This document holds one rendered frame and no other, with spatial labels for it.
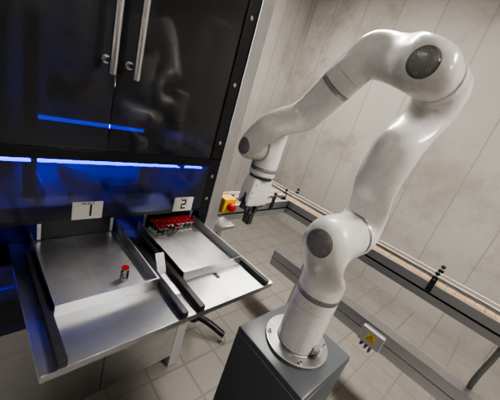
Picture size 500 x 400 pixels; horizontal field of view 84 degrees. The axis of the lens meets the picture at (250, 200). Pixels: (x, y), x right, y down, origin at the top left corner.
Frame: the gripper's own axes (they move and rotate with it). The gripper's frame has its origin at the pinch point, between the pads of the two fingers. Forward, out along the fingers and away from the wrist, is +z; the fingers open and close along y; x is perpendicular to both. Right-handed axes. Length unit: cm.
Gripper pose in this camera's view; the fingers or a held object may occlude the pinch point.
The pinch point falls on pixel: (248, 217)
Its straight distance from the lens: 95.2
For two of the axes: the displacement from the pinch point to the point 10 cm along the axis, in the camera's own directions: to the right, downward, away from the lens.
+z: -2.8, 9.0, 3.3
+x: 6.6, 4.3, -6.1
